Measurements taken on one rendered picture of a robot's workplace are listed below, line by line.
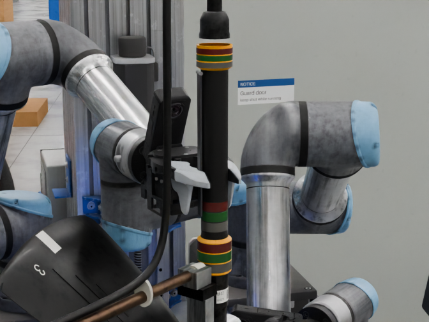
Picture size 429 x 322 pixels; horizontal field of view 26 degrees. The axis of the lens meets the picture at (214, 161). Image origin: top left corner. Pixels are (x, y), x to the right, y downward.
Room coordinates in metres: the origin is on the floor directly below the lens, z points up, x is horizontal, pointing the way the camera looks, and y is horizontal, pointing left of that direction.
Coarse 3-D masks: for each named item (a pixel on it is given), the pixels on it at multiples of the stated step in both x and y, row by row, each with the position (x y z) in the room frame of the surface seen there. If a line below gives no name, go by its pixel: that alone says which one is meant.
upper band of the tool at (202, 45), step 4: (200, 44) 1.12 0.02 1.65; (204, 44) 1.12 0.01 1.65; (208, 44) 1.12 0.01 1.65; (212, 44) 1.13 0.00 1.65; (216, 44) 1.13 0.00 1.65; (220, 44) 1.12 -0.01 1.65; (224, 44) 1.12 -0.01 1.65; (228, 44) 1.12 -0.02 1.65; (200, 48) 1.09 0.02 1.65; (204, 48) 1.09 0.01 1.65; (208, 48) 1.08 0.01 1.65; (212, 48) 1.08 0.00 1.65; (216, 48) 1.08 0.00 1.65; (220, 48) 1.08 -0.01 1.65; (224, 48) 1.09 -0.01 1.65; (228, 48) 1.09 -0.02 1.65; (200, 68) 1.09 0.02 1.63; (204, 68) 1.09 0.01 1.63; (208, 68) 1.08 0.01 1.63; (212, 68) 1.08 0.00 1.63; (216, 68) 1.08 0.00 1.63; (220, 68) 1.08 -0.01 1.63; (224, 68) 1.09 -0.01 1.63; (228, 68) 1.09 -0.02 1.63
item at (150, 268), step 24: (168, 0) 1.03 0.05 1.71; (168, 24) 1.03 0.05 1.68; (168, 48) 1.03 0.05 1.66; (168, 72) 1.03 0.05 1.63; (168, 96) 1.03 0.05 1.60; (168, 120) 1.03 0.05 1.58; (168, 144) 1.03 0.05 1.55; (168, 168) 1.03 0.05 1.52; (168, 192) 1.03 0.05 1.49; (168, 216) 1.03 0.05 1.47; (144, 288) 0.99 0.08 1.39; (72, 312) 0.91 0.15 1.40
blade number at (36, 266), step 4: (36, 260) 1.03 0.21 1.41; (32, 264) 1.02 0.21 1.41; (36, 264) 1.02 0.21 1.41; (40, 264) 1.03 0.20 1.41; (32, 268) 1.02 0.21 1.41; (36, 268) 1.02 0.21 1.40; (40, 268) 1.02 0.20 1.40; (44, 268) 1.03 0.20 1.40; (36, 272) 1.01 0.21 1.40; (40, 272) 1.02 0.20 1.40; (44, 272) 1.02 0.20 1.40; (48, 272) 1.03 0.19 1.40; (40, 276) 1.01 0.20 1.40; (44, 276) 1.02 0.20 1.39; (48, 276) 1.02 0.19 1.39; (44, 280) 1.01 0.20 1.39
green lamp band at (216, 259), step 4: (200, 252) 1.09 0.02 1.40; (228, 252) 1.09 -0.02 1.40; (200, 256) 1.09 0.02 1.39; (204, 256) 1.09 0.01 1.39; (208, 256) 1.08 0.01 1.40; (212, 256) 1.08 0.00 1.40; (216, 256) 1.08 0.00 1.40; (220, 256) 1.08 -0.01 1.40; (224, 256) 1.09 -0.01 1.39; (228, 256) 1.09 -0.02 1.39; (200, 260) 1.09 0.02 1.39; (204, 260) 1.09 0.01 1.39; (208, 260) 1.08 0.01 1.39; (212, 260) 1.08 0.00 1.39; (216, 260) 1.08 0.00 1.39; (220, 260) 1.08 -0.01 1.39; (224, 260) 1.09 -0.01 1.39; (228, 260) 1.09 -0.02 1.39
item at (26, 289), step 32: (64, 224) 1.12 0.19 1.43; (96, 224) 1.17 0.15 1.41; (32, 256) 1.03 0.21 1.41; (64, 256) 1.06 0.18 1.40; (96, 256) 1.10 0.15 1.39; (0, 288) 0.96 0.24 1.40; (32, 288) 0.99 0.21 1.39; (64, 288) 1.02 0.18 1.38; (96, 288) 1.05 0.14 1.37; (128, 320) 1.04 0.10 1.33; (160, 320) 1.06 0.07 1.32
